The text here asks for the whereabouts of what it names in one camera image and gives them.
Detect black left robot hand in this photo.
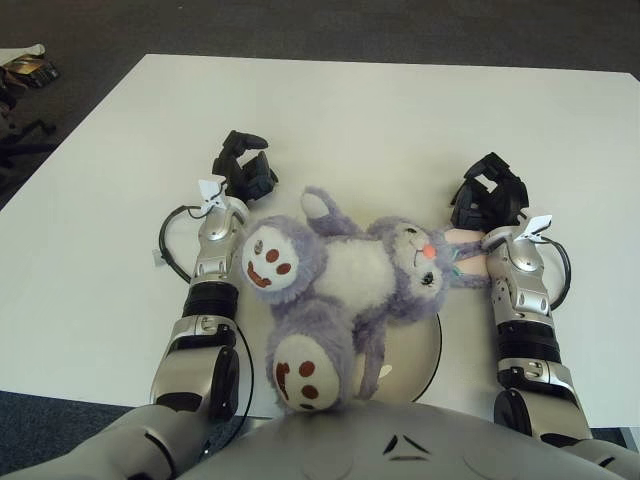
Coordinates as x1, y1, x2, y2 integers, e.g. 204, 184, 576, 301
197, 129, 280, 214

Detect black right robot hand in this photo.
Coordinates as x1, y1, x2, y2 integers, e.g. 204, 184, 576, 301
449, 152, 554, 244

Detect purple plush bunny doll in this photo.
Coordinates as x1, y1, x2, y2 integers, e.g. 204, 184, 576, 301
240, 186, 494, 414

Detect white plate with black rim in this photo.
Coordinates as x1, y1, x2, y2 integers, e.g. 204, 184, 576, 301
349, 309, 444, 404

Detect black stand on floor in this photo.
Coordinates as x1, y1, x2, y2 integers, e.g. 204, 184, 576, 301
0, 118, 56, 171

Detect dark bag on floor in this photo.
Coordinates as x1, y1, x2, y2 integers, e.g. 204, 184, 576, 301
0, 67, 19, 121

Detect white cloth on floor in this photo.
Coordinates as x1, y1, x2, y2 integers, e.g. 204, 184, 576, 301
0, 43, 46, 67

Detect grey robot torso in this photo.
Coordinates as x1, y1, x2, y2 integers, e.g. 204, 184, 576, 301
0, 397, 640, 480

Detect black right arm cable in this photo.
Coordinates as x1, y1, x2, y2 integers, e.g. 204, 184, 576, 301
542, 238, 572, 309

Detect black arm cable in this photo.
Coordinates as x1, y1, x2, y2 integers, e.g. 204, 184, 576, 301
158, 203, 211, 282
542, 238, 572, 309

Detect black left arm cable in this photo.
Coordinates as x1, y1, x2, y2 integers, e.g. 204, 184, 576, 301
158, 203, 211, 282

